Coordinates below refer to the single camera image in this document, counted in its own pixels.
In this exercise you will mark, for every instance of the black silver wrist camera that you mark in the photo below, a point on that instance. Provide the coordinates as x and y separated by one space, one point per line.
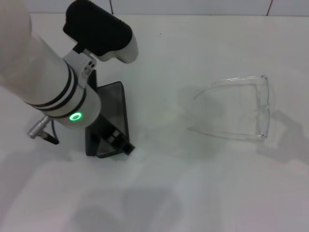
101 31

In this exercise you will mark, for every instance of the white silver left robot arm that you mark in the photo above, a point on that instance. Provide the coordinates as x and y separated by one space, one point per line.
36 72

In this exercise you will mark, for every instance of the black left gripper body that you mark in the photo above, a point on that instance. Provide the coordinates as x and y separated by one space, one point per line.
103 125

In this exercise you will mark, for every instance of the black glasses case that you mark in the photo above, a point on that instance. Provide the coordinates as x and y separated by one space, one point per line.
113 104

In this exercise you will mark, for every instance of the clear transparent glasses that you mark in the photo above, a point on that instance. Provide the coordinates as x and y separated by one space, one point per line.
264 83

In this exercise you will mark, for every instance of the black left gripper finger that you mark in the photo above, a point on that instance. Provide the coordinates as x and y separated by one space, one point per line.
126 148

